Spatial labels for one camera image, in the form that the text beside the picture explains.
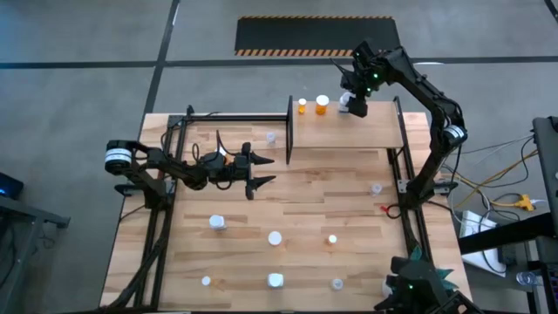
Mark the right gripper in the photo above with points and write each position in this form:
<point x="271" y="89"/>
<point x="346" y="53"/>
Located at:
<point x="364" y="74"/>

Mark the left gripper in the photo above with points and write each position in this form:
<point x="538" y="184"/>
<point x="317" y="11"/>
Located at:
<point x="244" y="170"/>

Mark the small clear plastic bottle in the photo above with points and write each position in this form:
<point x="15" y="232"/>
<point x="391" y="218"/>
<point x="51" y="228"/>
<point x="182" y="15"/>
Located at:
<point x="336" y="284"/>
<point x="270" y="138"/>
<point x="376" y="189"/>

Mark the small orange pill bottle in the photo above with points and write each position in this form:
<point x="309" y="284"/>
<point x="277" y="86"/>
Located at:
<point x="332" y="239"/>
<point x="302" y="107"/>

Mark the white melatonin supplement bottle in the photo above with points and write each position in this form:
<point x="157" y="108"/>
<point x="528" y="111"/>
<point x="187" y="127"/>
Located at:
<point x="275" y="280"/>
<point x="216" y="222"/>

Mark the small white cap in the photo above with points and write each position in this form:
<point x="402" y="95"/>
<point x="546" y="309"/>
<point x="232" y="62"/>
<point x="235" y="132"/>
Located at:
<point x="206" y="281"/>

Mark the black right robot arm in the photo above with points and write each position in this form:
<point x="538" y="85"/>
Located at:
<point x="427" y="93"/>

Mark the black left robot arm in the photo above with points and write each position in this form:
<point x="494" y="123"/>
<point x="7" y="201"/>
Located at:
<point x="174" y="168"/>

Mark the wooden shelf black metal legs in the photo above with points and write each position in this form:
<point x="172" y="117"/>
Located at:
<point x="349" y="131"/>

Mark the black hazard-striped floor mat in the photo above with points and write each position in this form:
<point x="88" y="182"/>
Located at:
<point x="331" y="35"/>

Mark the small red tag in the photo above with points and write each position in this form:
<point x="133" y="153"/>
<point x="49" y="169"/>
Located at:
<point x="385" y="209"/>

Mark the snake plant in white pot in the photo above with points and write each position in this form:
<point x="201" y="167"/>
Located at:
<point x="416" y="254"/>

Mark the white box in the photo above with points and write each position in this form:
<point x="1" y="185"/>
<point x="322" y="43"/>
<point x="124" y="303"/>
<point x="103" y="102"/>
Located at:
<point x="473" y="227"/>

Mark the yellow power plug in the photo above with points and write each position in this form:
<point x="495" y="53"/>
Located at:
<point x="523" y="202"/>

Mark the black equipment case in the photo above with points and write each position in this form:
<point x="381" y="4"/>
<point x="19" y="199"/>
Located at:
<point x="547" y="161"/>

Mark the black desk beam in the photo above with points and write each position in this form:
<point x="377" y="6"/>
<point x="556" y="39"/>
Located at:
<point x="514" y="231"/>

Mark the grey side desk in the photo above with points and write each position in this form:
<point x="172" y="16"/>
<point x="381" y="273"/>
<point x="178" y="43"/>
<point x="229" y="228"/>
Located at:
<point x="26" y="209"/>

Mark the clear water bottle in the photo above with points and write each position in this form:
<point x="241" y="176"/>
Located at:
<point x="525" y="277"/>

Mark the dark device with blue light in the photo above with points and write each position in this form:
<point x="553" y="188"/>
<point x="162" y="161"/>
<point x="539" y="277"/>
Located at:
<point x="8" y="187"/>

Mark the black aluminium rig frame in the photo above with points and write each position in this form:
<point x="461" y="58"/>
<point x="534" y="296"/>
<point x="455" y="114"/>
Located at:
<point x="235" y="118"/>

